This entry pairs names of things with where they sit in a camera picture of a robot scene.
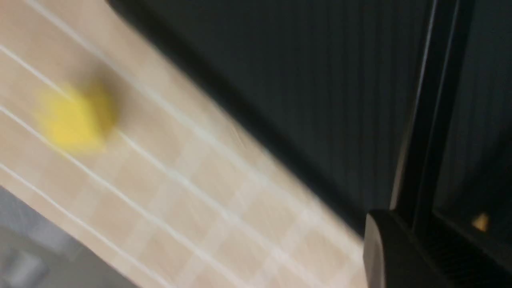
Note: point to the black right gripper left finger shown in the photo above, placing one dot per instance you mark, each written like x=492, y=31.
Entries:
x=393, y=258

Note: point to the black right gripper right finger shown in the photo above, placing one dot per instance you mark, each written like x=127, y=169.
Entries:
x=463, y=256

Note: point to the yellow block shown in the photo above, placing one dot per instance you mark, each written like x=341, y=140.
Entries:
x=77, y=119

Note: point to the black chopstick diagonal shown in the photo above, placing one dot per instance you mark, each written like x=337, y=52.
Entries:
x=442, y=50

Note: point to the black plastic tray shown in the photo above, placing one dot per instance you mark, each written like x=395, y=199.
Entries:
x=327, y=87

